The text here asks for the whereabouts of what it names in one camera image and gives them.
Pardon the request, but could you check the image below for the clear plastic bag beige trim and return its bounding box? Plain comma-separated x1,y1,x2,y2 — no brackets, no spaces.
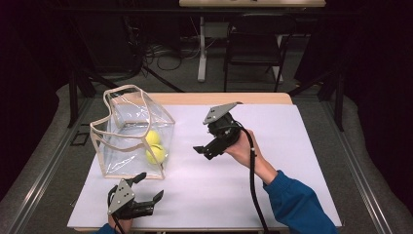
90,84,176,180

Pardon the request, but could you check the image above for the bundle of floor cables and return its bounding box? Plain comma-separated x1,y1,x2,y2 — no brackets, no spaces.
142,35,203,72

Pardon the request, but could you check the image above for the right hand-held gripper black cable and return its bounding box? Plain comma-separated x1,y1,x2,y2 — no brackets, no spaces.
234,120,271,234

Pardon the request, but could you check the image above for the person's left hand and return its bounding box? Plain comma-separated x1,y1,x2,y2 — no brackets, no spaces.
107,214,133,233

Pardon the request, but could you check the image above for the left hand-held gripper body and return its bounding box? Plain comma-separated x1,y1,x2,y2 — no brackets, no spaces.
106,178,156,220

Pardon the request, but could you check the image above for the left hand-held gripper black cable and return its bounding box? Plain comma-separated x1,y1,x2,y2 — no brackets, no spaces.
110,214,128,234

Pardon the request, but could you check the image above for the black tripod leg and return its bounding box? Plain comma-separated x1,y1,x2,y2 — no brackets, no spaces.
141,64,185,94

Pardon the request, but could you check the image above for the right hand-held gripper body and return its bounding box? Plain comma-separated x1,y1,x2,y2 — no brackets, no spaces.
203,101,244,156

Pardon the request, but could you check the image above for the grey metal floor rail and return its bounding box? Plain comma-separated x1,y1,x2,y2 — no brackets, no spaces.
6,97,95,234
319,97,394,234

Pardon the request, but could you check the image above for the white-legged background desk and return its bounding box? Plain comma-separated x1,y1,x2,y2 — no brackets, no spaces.
178,0,326,84

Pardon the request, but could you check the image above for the black metal stand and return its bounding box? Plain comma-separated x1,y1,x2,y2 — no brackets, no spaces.
66,16,98,129
287,69,346,133

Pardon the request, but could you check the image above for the black folding chair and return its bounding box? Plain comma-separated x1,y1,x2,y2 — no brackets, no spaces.
223,13,297,94

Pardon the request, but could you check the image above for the hand-held gripper black cable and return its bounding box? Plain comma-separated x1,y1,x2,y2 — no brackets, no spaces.
234,120,271,234
110,214,128,234

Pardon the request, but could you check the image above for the person's right hand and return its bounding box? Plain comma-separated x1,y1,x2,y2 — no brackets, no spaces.
223,128,261,171

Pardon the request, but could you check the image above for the white table cover sheet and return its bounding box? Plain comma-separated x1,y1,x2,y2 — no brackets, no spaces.
66,103,343,229

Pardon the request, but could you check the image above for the yellow tennis ball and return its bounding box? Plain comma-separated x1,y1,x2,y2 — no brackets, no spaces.
145,143,168,166
144,130,162,146

